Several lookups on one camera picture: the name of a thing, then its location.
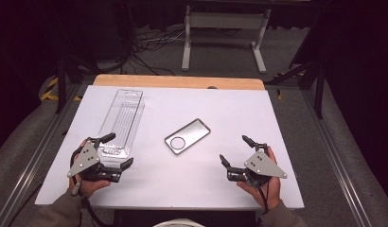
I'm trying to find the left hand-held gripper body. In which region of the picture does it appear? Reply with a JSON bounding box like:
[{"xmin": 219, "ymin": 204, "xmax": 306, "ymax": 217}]
[{"xmin": 67, "ymin": 137, "xmax": 124, "ymax": 183}]

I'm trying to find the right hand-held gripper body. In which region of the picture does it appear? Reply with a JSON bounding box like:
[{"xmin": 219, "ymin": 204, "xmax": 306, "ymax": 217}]
[{"xmin": 226, "ymin": 142, "xmax": 289, "ymax": 187}]

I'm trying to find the clear plastic packaging tray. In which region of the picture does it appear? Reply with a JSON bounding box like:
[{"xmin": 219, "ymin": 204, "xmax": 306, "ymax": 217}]
[{"xmin": 95, "ymin": 88, "xmax": 146, "ymax": 160}]

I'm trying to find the silver device with ring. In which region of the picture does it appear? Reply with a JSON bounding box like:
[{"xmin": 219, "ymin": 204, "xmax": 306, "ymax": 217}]
[{"xmin": 164, "ymin": 117, "xmax": 212, "ymax": 156}]

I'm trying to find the person's left hand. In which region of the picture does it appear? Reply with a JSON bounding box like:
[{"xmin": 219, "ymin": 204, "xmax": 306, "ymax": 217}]
[{"xmin": 68, "ymin": 139, "xmax": 112, "ymax": 199}]

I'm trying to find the person's right hand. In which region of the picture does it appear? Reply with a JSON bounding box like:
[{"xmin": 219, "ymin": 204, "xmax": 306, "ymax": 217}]
[{"xmin": 237, "ymin": 145, "xmax": 282, "ymax": 212}]

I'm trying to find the white board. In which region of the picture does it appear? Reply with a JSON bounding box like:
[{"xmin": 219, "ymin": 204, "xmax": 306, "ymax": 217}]
[{"xmin": 34, "ymin": 84, "xmax": 305, "ymax": 211}]

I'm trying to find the black metal stand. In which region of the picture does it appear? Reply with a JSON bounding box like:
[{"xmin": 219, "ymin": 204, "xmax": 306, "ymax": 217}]
[
  {"xmin": 266, "ymin": 58, "xmax": 327, "ymax": 120},
  {"xmin": 54, "ymin": 55, "xmax": 100, "ymax": 114}
]

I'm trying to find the yellow black floor tape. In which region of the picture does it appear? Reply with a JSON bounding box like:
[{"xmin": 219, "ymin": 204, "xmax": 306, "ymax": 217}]
[{"xmin": 40, "ymin": 77, "xmax": 83, "ymax": 102}]

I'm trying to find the white round object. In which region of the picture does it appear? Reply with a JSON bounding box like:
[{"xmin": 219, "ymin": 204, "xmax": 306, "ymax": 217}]
[{"xmin": 152, "ymin": 218, "xmax": 205, "ymax": 227}]

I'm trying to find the wooden table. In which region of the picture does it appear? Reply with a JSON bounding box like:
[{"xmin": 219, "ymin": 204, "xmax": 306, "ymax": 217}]
[{"xmin": 92, "ymin": 74, "xmax": 266, "ymax": 91}]

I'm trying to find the white metal stand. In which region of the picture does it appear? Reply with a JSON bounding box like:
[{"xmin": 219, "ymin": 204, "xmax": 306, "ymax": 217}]
[{"xmin": 181, "ymin": 4, "xmax": 272, "ymax": 75}]

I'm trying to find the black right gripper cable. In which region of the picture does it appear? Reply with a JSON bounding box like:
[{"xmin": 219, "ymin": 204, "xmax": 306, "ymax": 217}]
[{"xmin": 255, "ymin": 181, "xmax": 272, "ymax": 216}]

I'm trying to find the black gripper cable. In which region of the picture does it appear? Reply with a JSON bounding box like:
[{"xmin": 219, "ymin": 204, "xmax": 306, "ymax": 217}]
[
  {"xmin": 69, "ymin": 146, "xmax": 113, "ymax": 227},
  {"xmin": 255, "ymin": 181, "xmax": 272, "ymax": 216}
]

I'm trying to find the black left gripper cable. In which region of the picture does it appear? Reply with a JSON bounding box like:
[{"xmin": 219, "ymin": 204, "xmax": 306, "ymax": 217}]
[{"xmin": 69, "ymin": 146, "xmax": 113, "ymax": 227}]

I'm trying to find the aluminium floor rail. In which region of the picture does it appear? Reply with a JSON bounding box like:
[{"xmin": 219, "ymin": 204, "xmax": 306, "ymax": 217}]
[
  {"xmin": 0, "ymin": 84, "xmax": 89, "ymax": 227},
  {"xmin": 300, "ymin": 89, "xmax": 375, "ymax": 227}
]

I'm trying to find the bundle of floor cables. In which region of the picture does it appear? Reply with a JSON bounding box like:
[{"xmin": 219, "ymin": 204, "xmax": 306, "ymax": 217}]
[{"xmin": 130, "ymin": 27, "xmax": 187, "ymax": 77}]

